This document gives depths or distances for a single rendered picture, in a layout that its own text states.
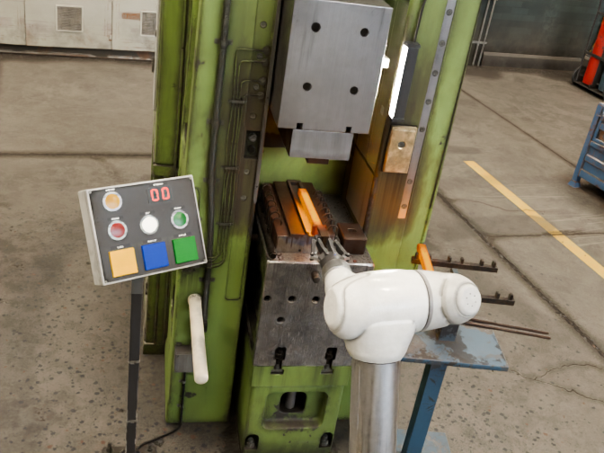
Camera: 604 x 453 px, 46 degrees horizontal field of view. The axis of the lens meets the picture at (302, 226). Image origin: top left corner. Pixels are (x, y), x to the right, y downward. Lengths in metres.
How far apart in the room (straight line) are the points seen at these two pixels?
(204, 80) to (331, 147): 0.45
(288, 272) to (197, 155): 0.50
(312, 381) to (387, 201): 0.73
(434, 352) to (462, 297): 1.10
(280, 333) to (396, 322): 1.17
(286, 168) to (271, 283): 0.58
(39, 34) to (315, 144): 5.52
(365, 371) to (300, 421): 1.45
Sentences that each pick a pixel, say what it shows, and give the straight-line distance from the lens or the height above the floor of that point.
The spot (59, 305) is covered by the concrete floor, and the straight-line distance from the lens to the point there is 3.74.
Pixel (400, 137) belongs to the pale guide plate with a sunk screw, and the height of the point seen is 1.32.
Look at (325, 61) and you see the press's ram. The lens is 2.21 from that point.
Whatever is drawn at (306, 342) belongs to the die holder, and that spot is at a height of 0.58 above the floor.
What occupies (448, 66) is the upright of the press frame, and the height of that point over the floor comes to 1.57.
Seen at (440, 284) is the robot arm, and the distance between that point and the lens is 1.50.
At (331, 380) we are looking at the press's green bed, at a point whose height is 0.40.
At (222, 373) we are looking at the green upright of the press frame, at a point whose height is 0.27.
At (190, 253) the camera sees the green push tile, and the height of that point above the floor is 1.00.
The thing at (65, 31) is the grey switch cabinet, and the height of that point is 0.27.
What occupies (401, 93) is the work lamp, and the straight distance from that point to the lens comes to 2.42.
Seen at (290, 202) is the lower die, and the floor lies 0.99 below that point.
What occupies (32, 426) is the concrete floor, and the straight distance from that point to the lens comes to 3.11.
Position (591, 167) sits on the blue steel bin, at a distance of 6.25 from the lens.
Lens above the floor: 2.14
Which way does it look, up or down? 28 degrees down
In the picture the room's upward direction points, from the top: 9 degrees clockwise
